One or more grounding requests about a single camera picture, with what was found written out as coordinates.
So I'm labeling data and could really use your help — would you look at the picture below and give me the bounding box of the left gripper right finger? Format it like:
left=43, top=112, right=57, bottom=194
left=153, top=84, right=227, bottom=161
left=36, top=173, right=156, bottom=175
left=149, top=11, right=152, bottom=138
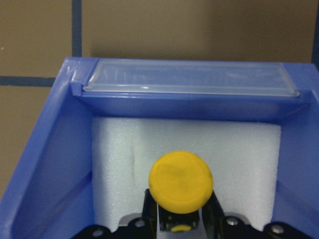
left=201, top=192, right=310, bottom=239

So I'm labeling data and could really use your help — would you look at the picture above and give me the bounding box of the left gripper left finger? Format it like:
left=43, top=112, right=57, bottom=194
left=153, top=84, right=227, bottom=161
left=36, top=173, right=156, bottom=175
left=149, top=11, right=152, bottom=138
left=74, top=189, right=158, bottom=239

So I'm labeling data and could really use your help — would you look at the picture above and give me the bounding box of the yellow push button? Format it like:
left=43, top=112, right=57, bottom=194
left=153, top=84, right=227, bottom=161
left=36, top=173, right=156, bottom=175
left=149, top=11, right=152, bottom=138
left=149, top=151, right=214, bottom=233

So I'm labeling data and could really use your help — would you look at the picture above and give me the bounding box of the white foam pad source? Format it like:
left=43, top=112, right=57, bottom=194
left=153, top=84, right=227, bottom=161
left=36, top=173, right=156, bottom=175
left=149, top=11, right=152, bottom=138
left=92, top=118, right=281, bottom=230

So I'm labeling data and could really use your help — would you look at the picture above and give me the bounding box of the blue source bin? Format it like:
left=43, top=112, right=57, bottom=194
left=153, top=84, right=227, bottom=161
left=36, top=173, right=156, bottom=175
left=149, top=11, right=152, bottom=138
left=0, top=58, right=319, bottom=239

